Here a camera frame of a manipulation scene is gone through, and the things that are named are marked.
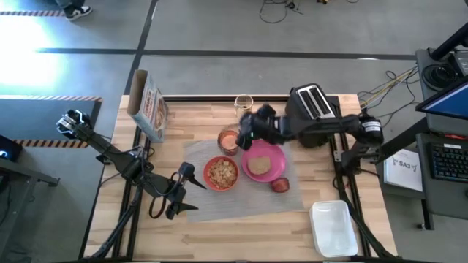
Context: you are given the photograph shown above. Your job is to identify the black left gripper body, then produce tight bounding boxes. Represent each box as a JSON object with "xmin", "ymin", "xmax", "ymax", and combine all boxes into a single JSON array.
[{"xmin": 160, "ymin": 174, "xmax": 187, "ymax": 211}]

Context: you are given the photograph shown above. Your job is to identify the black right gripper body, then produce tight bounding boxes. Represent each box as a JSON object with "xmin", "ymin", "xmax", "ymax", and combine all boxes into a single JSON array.
[{"xmin": 248, "ymin": 107, "xmax": 290, "ymax": 145}]

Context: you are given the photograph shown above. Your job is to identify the orange bowl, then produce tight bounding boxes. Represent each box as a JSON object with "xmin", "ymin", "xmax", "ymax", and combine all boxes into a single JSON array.
[{"xmin": 203, "ymin": 156, "xmax": 241, "ymax": 192}]

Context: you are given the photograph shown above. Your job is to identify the copper orange drinking cup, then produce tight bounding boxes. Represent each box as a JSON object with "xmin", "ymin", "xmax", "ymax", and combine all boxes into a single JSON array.
[{"xmin": 217, "ymin": 126, "xmax": 241, "ymax": 157}]

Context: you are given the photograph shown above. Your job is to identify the pink plate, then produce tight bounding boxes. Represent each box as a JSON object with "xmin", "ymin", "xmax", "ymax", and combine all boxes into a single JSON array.
[{"xmin": 241, "ymin": 140, "xmax": 287, "ymax": 183}]

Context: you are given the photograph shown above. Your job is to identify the slice of toast bread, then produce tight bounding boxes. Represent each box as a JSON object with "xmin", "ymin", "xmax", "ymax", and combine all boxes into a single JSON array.
[{"xmin": 247, "ymin": 156, "xmax": 272, "ymax": 175}]

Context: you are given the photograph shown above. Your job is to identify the red apple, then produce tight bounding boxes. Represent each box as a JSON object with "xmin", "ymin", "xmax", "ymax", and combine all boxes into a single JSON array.
[{"xmin": 270, "ymin": 177, "xmax": 291, "ymax": 194}]

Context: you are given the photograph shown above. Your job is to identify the cinnamon squares cereal box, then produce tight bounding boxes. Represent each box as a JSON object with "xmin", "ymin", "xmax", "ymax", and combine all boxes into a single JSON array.
[{"xmin": 127, "ymin": 69, "xmax": 170, "ymax": 143}]

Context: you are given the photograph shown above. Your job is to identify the grey woven placemat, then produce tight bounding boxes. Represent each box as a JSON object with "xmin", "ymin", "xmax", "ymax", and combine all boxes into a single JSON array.
[{"xmin": 182, "ymin": 138, "xmax": 304, "ymax": 224}]

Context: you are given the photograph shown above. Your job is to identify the clear plastic container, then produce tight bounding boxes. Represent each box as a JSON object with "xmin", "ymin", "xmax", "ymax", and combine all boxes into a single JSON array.
[{"xmin": 309, "ymin": 199, "xmax": 359, "ymax": 259}]

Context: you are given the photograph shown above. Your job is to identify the cereal pieces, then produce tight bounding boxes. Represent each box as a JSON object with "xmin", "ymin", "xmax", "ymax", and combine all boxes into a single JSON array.
[{"xmin": 207, "ymin": 159, "xmax": 238, "ymax": 189}]

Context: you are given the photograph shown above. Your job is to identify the black two-slot toaster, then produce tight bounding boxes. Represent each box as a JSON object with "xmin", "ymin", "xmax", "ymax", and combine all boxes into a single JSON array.
[{"xmin": 284, "ymin": 83, "xmax": 339, "ymax": 149}]

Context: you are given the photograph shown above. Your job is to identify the white printed paper sheet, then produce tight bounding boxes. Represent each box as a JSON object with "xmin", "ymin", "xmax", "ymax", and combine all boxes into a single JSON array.
[{"xmin": 383, "ymin": 148, "xmax": 424, "ymax": 193}]

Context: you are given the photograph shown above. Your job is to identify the black hazard-striped floor mat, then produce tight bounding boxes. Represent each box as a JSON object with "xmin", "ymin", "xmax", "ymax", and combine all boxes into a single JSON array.
[
  {"xmin": 0, "ymin": 95, "xmax": 103, "ymax": 149},
  {"xmin": 0, "ymin": 9, "xmax": 67, "ymax": 18}
]

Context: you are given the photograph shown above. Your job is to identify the black device with blue light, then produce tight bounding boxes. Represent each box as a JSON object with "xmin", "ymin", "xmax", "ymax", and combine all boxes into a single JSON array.
[{"xmin": 0, "ymin": 134, "xmax": 23, "ymax": 164}]

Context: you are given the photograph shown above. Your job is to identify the computer monitor with blue screen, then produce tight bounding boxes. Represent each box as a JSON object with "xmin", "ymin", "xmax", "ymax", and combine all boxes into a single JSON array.
[{"xmin": 415, "ymin": 78, "xmax": 468, "ymax": 121}]

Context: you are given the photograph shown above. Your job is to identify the black keyboard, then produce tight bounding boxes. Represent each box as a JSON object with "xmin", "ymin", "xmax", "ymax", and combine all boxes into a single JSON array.
[{"xmin": 431, "ymin": 144, "xmax": 468, "ymax": 183}]

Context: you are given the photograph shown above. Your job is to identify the grey equipment desk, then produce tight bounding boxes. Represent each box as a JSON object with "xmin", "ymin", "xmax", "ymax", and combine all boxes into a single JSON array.
[{"xmin": 415, "ymin": 47, "xmax": 468, "ymax": 231}]

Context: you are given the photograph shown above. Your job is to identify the person's shoe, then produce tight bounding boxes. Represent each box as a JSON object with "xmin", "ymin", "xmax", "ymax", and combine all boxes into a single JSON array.
[{"xmin": 64, "ymin": 4, "xmax": 93, "ymax": 22}]

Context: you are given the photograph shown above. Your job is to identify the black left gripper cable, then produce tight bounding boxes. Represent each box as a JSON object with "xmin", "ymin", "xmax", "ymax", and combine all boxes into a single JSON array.
[{"xmin": 148, "ymin": 171, "xmax": 184, "ymax": 220}]

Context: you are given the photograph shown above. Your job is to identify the black aluminium table frame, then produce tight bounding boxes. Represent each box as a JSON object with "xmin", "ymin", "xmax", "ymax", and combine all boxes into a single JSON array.
[{"xmin": 78, "ymin": 94, "xmax": 403, "ymax": 263}]

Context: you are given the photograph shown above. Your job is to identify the short black floor cable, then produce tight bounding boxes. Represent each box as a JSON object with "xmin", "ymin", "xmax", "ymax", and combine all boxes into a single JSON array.
[{"xmin": 258, "ymin": 0, "xmax": 304, "ymax": 25}]

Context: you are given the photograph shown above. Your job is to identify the yellow cable bundle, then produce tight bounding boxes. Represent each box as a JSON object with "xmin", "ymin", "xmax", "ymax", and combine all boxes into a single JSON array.
[{"xmin": 360, "ymin": 67, "xmax": 420, "ymax": 109}]

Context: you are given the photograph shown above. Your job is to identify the coiled black cable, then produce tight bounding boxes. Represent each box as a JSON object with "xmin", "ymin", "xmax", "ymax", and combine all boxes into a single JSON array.
[{"xmin": 421, "ymin": 64, "xmax": 456, "ymax": 92}]

